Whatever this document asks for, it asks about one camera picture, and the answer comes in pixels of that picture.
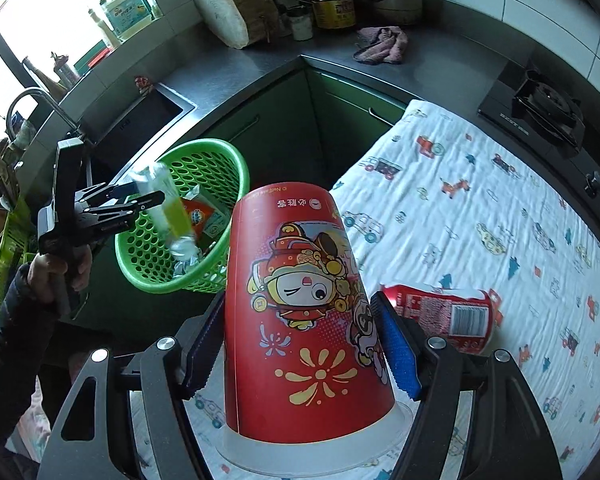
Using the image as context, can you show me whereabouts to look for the green cabinet doors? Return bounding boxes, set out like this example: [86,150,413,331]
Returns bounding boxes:
[201,68,406,190]

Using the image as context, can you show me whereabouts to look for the red soda can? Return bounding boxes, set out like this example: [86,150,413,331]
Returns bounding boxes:
[380,284,502,354]

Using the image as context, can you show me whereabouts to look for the white detergent jug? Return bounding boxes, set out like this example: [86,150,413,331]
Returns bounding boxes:
[100,0,152,41]

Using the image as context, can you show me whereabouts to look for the pink plastic bag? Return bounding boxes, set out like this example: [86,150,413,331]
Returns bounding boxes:
[16,378,52,463]

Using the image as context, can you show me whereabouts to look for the steel sink basin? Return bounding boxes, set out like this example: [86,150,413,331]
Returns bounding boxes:
[79,84,197,184]

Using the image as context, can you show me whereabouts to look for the person's left hand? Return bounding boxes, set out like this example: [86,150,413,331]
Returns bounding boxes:
[27,245,93,304]

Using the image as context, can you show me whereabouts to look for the white cartoon print cloth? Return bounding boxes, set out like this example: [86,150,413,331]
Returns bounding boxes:
[184,101,600,479]

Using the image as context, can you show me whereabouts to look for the white spray bottle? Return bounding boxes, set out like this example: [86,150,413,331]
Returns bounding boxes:
[88,9,121,50]

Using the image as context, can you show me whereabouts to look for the pink rag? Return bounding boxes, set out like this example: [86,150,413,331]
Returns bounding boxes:
[353,26,408,65]

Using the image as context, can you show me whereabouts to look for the black gas stove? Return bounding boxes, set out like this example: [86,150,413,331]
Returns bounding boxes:
[478,62,600,222]

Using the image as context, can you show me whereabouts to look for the large red cartoon cup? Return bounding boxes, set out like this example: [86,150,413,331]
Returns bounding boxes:
[219,182,412,478]

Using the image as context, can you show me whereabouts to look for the red sink scrubber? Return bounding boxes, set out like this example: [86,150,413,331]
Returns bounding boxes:
[134,76,154,96]

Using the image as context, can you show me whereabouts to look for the green plastic waste basket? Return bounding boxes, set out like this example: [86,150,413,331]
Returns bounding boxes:
[114,139,249,294]

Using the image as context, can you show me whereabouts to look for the clear green plastic bottle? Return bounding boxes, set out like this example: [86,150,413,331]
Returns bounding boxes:
[130,162,201,278]

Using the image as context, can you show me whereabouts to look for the round wooden chopping block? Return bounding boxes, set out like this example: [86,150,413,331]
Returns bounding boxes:
[194,0,279,50]

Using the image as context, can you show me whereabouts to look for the chrome kitchen faucet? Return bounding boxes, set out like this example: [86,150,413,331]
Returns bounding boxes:
[5,87,84,141]

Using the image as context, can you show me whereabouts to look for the small white jar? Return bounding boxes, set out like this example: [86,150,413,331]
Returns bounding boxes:
[287,6,313,41]

